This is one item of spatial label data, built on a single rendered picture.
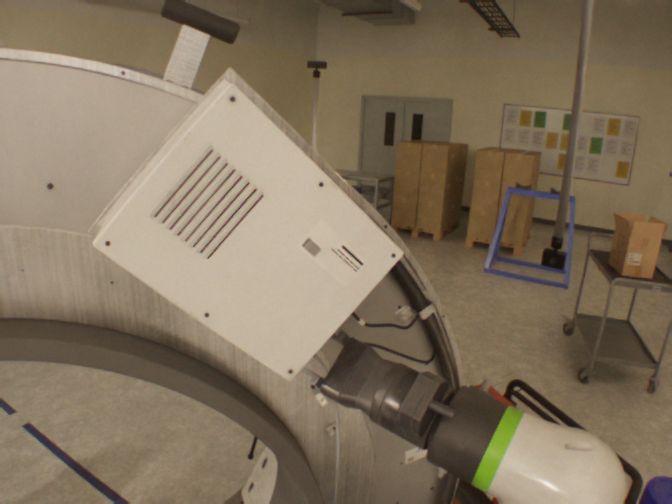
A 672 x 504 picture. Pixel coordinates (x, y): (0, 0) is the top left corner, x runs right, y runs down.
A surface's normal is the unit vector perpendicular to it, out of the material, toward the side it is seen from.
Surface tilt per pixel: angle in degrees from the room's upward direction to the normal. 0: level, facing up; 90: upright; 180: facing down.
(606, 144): 90
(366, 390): 44
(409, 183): 90
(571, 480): 50
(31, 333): 8
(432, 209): 90
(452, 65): 90
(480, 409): 20
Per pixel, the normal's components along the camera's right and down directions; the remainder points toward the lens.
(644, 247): -0.22, 0.28
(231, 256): 0.36, 0.29
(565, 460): -0.40, -0.69
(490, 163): -0.50, 0.24
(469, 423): -0.26, -0.55
